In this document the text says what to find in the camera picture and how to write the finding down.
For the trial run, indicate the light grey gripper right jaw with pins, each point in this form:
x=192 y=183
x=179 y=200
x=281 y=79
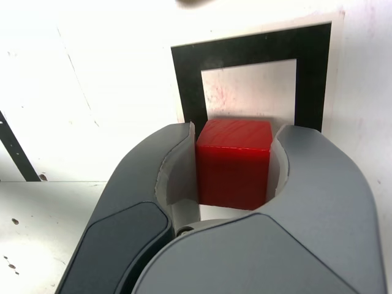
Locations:
x=275 y=251

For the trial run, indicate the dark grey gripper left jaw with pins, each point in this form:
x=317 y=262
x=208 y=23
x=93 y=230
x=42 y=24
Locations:
x=128 y=196

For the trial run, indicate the red cube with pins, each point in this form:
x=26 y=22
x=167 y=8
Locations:
x=232 y=165

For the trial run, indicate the black tape square outline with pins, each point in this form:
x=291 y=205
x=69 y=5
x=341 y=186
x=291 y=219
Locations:
x=190 y=85

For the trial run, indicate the black tape strip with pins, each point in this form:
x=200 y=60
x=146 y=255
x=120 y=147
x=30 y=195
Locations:
x=18 y=153

